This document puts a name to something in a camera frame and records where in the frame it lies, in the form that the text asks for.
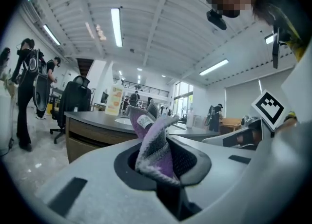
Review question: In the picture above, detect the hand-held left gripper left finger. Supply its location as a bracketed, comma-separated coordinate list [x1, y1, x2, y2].
[36, 138, 181, 224]

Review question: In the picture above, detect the white sink basin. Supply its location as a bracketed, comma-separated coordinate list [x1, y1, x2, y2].
[114, 117, 134, 126]

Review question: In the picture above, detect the black balcony railing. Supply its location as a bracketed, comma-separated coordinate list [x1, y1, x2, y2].
[121, 80, 170, 98]

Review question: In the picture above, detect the wood-grain cabinet door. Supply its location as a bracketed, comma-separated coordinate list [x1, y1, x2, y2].
[66, 137, 105, 164]

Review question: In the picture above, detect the wooden table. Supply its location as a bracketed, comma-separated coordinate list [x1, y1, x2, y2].
[218, 117, 242, 135]

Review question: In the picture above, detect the black head-mounted camera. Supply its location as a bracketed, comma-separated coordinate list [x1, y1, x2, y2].
[206, 9, 228, 31]

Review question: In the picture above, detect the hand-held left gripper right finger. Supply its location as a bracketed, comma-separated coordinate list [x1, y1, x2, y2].
[168, 135, 255, 213]

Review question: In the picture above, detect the large cream pump bottle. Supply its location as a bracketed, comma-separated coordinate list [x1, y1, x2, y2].
[104, 84, 125, 116]

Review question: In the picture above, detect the purple grey cloth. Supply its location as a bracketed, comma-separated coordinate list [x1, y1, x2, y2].
[125, 98, 181, 186]

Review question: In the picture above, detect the person's right forearm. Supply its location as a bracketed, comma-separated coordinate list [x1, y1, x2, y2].
[275, 111, 298, 133]

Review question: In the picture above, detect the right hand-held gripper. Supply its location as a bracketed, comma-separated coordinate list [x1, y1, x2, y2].
[202, 89, 286, 151]

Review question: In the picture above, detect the dark wooden vanity cabinet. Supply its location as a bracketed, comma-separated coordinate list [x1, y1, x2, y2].
[63, 110, 220, 164]

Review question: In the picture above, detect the black office chair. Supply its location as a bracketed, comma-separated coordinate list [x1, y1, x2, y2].
[50, 75, 92, 145]

